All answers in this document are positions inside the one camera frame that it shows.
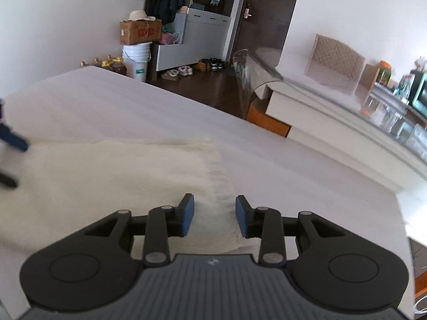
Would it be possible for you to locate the white plastic bucket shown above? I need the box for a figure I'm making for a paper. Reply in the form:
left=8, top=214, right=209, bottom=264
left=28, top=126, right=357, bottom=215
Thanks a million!
left=122, top=42, right=151, bottom=82

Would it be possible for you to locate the cream terry towel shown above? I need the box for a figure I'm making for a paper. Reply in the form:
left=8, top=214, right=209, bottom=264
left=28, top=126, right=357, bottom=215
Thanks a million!
left=1, top=139, right=258, bottom=254

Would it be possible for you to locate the white glass-top side table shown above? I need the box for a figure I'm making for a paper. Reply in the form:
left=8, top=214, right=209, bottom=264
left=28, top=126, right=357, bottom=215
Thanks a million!
left=232, top=48, right=426, bottom=200

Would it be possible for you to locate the dark wooden door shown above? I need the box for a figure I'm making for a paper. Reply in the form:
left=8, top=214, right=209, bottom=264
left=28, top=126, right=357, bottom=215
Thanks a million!
left=224, top=0, right=297, bottom=61

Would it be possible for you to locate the grey shoe cabinet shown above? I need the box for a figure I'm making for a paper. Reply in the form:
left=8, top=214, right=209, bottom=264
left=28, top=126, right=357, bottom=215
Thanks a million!
left=152, top=0, right=242, bottom=74

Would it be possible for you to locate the orange-lid glass jar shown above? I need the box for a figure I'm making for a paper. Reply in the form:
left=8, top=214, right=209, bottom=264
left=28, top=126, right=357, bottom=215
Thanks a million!
left=376, top=60, right=392, bottom=86

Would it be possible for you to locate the straw hat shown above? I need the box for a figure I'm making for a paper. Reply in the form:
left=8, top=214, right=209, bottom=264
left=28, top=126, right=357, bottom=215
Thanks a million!
left=128, top=9, right=156, bottom=22

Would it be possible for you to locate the cardboard box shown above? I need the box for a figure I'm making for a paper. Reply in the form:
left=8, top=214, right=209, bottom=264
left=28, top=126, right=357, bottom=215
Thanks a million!
left=119, top=19, right=162, bottom=46

